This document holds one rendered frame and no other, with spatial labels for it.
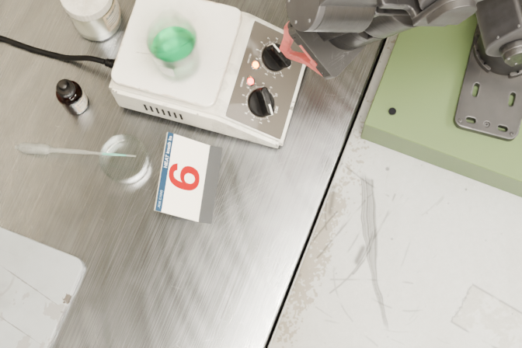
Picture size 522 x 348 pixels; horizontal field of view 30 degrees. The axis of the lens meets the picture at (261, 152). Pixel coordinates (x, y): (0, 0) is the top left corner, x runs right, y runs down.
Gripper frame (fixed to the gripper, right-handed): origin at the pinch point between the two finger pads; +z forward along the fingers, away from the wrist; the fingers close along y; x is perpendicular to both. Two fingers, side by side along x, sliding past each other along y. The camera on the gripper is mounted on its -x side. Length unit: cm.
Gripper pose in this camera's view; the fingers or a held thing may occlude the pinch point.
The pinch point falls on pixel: (297, 40)
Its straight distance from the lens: 104.0
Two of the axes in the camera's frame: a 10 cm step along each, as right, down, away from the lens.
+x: 6.3, 7.4, 2.5
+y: -6.2, 6.7, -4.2
